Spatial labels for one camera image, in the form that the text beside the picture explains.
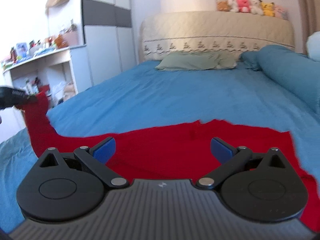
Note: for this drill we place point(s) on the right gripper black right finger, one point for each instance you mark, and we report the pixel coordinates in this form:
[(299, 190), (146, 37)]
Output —
[(231, 160)]

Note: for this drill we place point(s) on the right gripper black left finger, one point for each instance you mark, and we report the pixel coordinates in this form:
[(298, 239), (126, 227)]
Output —
[(94, 159)]

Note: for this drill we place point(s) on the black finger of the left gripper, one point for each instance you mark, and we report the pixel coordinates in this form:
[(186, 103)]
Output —
[(10, 97)]

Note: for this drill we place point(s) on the red knitted garment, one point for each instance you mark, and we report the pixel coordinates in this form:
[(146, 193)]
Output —
[(183, 152)]

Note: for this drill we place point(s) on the red box on shelf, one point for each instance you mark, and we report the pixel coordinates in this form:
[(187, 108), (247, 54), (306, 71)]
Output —
[(44, 89)]

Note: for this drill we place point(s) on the white shelf unit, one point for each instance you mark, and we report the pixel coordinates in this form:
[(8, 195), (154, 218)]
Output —
[(55, 69)]

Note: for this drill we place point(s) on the beige tote bag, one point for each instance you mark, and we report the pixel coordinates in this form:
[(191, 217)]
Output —
[(68, 91)]

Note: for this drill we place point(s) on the blue bed sheet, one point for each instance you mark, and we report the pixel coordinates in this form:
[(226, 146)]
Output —
[(145, 97)]

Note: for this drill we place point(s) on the green pillow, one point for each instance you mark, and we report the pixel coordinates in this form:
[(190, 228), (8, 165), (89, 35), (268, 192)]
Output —
[(208, 60)]

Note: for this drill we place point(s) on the blue rolled duvet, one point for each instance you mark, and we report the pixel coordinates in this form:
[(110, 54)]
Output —
[(296, 72)]

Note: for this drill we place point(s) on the white grey wardrobe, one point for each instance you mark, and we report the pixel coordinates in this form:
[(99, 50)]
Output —
[(108, 36)]

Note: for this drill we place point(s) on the cream quilted headboard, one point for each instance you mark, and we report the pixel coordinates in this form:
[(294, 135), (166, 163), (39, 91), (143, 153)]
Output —
[(190, 31)]

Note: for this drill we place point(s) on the light blue pillow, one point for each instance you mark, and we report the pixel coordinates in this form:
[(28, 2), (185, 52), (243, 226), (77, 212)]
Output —
[(313, 46)]

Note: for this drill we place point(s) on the white plush toy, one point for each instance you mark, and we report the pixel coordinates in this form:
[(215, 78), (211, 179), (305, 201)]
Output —
[(233, 5), (256, 8)]

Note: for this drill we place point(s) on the yellow plush toy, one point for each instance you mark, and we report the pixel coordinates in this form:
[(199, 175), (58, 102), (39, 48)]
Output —
[(268, 9)]

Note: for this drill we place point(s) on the light pink plush toy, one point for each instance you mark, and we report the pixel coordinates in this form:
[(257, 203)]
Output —
[(281, 12)]

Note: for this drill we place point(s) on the beige curtain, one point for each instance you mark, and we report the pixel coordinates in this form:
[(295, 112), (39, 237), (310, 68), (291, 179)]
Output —
[(309, 13)]

